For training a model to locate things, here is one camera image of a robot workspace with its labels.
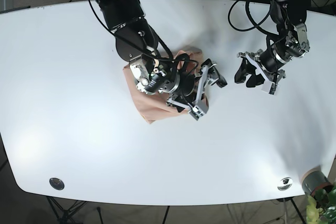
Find silver table grommet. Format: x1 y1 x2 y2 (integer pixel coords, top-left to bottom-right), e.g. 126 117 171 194
49 177 65 190
277 177 293 191

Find grey plant pot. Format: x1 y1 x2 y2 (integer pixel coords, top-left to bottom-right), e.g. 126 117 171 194
300 167 332 196

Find right silver table grommet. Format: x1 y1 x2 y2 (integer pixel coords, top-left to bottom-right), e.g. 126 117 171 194
277 177 293 191

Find peach T-shirt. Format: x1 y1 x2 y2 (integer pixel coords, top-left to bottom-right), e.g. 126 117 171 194
123 47 204 124

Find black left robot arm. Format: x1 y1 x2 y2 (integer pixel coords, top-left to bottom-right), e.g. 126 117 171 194
234 0 310 95

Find left silver table grommet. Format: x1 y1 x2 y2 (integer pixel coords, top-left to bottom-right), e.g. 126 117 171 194
49 177 65 190

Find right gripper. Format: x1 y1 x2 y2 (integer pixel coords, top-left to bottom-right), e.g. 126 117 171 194
129 56 227 121

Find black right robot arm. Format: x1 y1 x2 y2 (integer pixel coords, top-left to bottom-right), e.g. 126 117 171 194
88 0 227 123

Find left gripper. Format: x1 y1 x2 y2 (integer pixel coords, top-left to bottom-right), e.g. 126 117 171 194
234 25 310 95

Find green potted plant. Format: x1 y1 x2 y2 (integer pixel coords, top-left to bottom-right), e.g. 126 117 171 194
306 184 335 224

